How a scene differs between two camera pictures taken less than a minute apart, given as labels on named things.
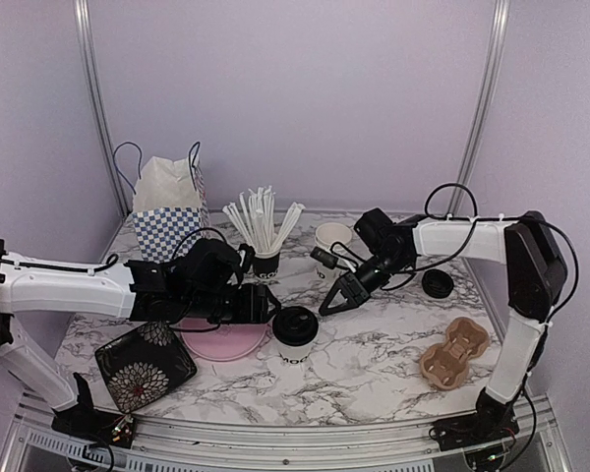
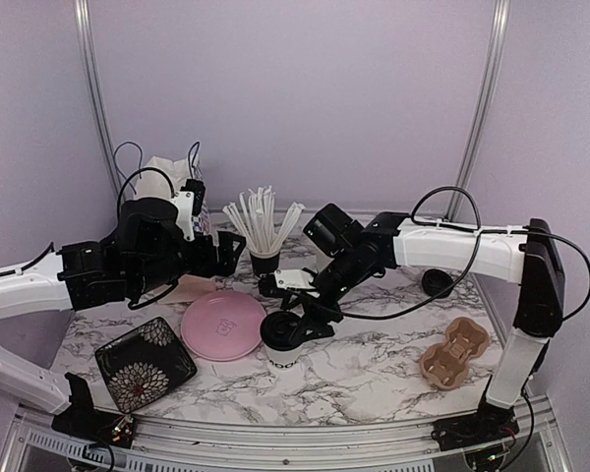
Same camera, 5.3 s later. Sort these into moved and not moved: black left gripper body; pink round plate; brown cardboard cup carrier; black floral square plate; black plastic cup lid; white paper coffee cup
Moved: white paper coffee cup; black left gripper body
Not moved: black floral square plate; brown cardboard cup carrier; pink round plate; black plastic cup lid
